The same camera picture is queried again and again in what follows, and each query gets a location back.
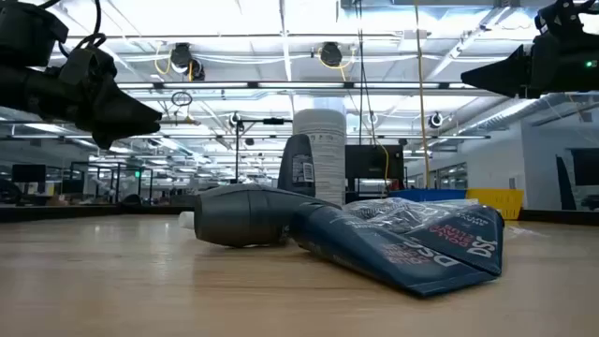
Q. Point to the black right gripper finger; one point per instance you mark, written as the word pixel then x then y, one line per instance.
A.
pixel 510 75

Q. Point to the small black desk monitor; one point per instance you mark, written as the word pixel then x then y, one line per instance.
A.
pixel 28 172

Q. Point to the bagged black mesh sponge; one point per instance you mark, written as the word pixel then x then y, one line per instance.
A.
pixel 388 215
pixel 454 204

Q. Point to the black wall screen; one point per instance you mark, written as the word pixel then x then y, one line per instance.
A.
pixel 587 166

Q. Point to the yellow plastic basket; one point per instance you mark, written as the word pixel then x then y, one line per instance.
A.
pixel 496 201

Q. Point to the white wipes canister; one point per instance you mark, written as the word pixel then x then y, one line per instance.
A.
pixel 330 154

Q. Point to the grey deodorant stick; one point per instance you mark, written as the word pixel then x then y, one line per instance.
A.
pixel 297 164
pixel 243 215

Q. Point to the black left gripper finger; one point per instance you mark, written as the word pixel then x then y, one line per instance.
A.
pixel 126 110
pixel 119 139

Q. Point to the silver ceiling duct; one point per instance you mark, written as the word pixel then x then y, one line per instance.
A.
pixel 510 114

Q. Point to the long ceiling light bar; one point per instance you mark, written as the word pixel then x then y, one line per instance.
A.
pixel 299 85

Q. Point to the blue plastic basket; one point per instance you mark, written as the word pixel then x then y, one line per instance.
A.
pixel 426 195

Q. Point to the black slanted panel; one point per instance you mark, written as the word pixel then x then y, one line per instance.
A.
pixel 565 187

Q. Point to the black monitor screen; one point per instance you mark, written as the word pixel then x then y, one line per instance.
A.
pixel 374 161

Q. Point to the black table frame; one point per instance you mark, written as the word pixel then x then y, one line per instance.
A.
pixel 70 213

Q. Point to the black camera stand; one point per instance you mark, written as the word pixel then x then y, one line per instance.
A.
pixel 237 154

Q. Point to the navy shave cream tube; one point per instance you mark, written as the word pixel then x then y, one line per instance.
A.
pixel 468 238
pixel 374 248

